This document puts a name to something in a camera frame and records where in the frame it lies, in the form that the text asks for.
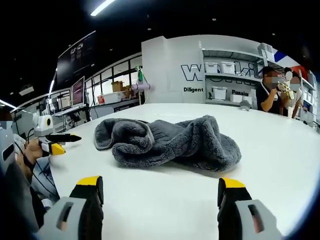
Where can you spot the purple rolled mat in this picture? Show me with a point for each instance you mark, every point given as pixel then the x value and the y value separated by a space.
pixel 141 87

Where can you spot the computer monitor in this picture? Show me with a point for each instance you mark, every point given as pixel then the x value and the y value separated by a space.
pixel 78 91

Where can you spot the dark wall screen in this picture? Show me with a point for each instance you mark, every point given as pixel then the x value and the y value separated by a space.
pixel 76 57

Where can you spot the black counter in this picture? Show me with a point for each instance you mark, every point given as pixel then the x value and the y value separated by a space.
pixel 122 108

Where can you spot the person's left hand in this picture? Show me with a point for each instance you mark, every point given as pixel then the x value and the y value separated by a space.
pixel 33 150

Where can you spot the white table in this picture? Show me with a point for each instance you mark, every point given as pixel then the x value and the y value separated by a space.
pixel 262 155

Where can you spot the metal storage shelf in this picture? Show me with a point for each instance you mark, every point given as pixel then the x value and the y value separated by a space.
pixel 308 87
pixel 232 80

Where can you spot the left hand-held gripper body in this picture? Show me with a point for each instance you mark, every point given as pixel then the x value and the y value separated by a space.
pixel 43 125

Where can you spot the grey towel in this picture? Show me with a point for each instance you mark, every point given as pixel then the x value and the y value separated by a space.
pixel 175 140

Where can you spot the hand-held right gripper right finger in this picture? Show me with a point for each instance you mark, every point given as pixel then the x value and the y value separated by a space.
pixel 240 215

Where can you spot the dark wristband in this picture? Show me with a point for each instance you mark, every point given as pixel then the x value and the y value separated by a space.
pixel 28 163

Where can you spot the standing desk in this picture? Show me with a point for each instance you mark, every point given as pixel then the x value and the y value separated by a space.
pixel 70 110

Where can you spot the green hanging item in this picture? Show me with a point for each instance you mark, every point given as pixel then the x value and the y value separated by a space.
pixel 140 73

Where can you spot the ceiling light strip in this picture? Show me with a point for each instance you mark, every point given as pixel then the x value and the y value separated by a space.
pixel 102 8

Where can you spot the white wearable neck device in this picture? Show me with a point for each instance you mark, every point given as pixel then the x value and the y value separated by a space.
pixel 7 150

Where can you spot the white paper cup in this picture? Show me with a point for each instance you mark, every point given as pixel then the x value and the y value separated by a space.
pixel 290 112

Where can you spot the white flat box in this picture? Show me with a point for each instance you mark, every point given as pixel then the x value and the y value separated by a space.
pixel 241 98

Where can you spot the white plastic tub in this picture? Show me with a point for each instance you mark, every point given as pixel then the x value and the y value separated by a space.
pixel 113 97

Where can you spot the brown cardboard box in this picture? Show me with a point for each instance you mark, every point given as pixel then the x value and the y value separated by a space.
pixel 128 91
pixel 117 86

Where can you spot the white storage bin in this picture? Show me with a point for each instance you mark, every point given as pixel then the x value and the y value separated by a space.
pixel 227 68
pixel 211 68
pixel 266 51
pixel 219 93

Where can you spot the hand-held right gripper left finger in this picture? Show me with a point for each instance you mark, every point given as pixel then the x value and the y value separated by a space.
pixel 75 215

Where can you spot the ceiling projector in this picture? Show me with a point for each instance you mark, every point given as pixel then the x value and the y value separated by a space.
pixel 26 90

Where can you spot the red container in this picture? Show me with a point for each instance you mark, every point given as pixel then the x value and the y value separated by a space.
pixel 100 99

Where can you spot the small grey stand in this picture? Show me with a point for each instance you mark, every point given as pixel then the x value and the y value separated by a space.
pixel 244 105

